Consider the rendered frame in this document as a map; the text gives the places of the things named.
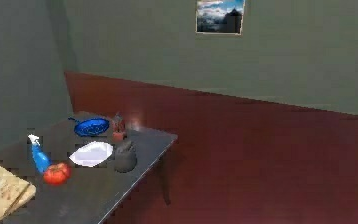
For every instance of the small red apple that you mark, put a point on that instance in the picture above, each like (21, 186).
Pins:
(118, 136)

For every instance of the red tomato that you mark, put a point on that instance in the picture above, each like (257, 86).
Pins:
(56, 173)

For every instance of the clear drinking glass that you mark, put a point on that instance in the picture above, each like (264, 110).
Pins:
(134, 124)

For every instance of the red pepper mill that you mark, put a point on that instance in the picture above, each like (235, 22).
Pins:
(118, 122)

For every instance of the white plate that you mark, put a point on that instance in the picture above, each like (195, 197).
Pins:
(91, 153)

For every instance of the framed mountain landscape picture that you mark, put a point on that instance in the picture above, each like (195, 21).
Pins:
(220, 16)

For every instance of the dark grey table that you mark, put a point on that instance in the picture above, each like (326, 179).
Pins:
(87, 193)

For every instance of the blue spray bottle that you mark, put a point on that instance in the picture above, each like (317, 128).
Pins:
(39, 158)

